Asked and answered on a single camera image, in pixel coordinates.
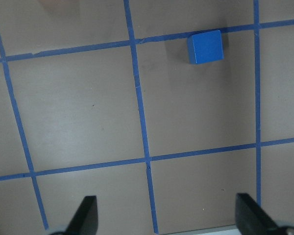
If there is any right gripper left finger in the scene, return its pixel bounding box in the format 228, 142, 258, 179
64, 196, 98, 235

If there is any blue wooden block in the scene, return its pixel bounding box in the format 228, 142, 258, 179
187, 30, 224, 65

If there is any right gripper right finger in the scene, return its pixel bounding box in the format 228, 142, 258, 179
235, 193, 278, 235

